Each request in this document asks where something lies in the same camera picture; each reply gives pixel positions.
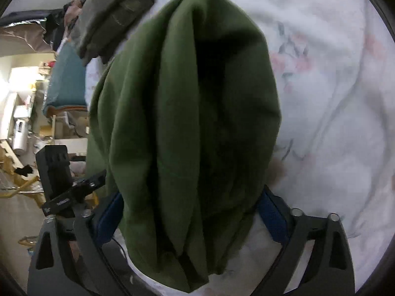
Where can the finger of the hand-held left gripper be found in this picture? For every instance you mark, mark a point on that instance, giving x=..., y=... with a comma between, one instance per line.
x=97, y=181

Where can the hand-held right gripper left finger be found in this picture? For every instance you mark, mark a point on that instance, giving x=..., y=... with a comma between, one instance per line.
x=108, y=219

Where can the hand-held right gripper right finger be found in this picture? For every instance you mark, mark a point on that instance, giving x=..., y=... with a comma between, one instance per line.
x=274, y=219

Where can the green pants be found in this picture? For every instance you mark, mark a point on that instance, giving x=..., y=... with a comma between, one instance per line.
x=172, y=114

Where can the folded dark grey pants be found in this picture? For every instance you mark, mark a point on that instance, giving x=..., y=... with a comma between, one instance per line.
x=114, y=12

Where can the yellow wooden rack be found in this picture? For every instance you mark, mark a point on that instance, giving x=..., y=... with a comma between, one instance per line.
x=27, y=185

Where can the grey storage bin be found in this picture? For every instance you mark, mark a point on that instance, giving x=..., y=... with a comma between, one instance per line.
x=77, y=123

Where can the teal padded headboard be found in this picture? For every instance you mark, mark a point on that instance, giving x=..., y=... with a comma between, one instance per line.
x=66, y=83

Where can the floral white bed sheet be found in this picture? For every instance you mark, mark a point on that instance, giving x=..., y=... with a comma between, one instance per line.
x=324, y=98

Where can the hanging brown garment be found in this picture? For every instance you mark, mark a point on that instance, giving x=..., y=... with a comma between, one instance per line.
x=21, y=40

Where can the hanging black jacket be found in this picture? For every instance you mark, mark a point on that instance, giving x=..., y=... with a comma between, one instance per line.
x=24, y=15

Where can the pile of mixed clothes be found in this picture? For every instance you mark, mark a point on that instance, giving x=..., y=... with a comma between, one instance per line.
x=69, y=9

